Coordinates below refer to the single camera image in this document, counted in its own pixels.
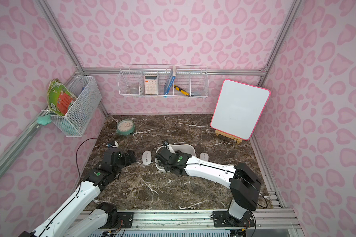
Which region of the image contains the white plastic storage box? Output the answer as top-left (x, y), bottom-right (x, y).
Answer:
top-left (155, 144), bottom-right (196, 173)

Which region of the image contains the white mouse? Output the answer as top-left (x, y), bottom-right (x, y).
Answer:
top-left (142, 151), bottom-right (152, 166)
top-left (199, 153), bottom-right (209, 162)

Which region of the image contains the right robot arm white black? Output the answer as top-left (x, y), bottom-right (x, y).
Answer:
top-left (155, 147), bottom-right (262, 220)

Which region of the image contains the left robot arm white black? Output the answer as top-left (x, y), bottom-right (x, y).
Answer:
top-left (20, 146), bottom-right (136, 237)

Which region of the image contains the green round clock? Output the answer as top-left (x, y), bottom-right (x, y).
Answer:
top-left (117, 119), bottom-right (135, 135)

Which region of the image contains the wooden easel stand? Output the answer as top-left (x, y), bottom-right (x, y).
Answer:
top-left (215, 130), bottom-right (244, 144)

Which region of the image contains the white mesh side basket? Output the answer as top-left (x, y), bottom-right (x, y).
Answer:
top-left (48, 76), bottom-right (102, 137)

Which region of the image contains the clear tape roll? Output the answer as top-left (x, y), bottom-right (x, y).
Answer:
top-left (128, 85), bottom-right (140, 95)

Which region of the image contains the yellow utility knife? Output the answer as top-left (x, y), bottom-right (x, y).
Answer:
top-left (174, 86), bottom-right (190, 96)

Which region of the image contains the green red snack bag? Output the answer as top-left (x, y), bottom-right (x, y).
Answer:
top-left (47, 79), bottom-right (77, 116)

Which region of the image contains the blue book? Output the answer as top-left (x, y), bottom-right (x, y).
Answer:
top-left (163, 65), bottom-right (176, 96)

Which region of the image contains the pink calculator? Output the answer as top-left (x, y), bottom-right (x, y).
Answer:
top-left (144, 75), bottom-right (158, 95)

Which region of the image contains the pink framed whiteboard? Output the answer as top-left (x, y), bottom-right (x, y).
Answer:
top-left (211, 80), bottom-right (271, 140)

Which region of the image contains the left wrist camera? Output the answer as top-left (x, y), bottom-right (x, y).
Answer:
top-left (107, 141), bottom-right (119, 148)

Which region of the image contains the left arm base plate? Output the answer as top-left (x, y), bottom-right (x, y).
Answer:
top-left (101, 212), bottom-right (134, 230)

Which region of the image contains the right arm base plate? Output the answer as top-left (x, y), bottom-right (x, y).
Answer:
top-left (210, 210), bottom-right (256, 229)

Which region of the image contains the green wall hook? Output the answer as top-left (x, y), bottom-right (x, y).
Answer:
top-left (36, 115), bottom-right (52, 126)

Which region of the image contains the white wire wall shelf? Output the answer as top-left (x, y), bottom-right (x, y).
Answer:
top-left (118, 65), bottom-right (209, 97)

